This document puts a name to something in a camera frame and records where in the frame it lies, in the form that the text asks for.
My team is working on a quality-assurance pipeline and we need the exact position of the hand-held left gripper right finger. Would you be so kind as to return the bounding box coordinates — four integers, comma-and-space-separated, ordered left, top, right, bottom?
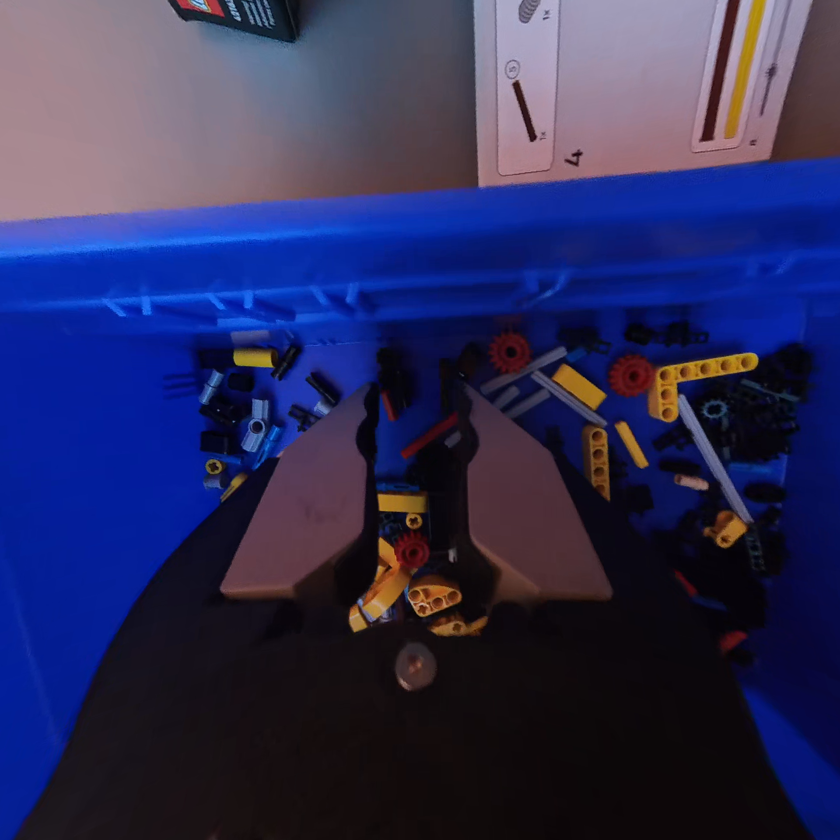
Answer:
446, 384, 614, 608

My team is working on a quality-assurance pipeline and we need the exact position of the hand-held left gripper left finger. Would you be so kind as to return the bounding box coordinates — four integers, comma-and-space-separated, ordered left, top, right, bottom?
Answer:
220, 384, 395, 611

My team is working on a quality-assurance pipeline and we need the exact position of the long black lego beam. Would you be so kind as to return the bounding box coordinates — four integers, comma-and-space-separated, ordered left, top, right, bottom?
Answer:
438, 357, 475, 455

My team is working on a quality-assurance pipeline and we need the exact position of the blue plastic bin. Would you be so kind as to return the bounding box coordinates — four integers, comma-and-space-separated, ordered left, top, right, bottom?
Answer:
0, 157, 840, 840

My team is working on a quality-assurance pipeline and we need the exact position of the pile of loose lego pieces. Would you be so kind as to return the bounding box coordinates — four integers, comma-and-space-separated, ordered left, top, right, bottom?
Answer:
164, 315, 815, 664

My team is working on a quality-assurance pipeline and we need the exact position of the white lego instruction booklet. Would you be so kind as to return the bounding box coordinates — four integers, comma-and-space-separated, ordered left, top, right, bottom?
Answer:
474, 0, 815, 188

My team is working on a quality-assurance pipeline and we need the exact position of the black cardboard lego box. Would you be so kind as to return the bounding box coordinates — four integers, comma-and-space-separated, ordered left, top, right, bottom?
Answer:
167, 0, 301, 43

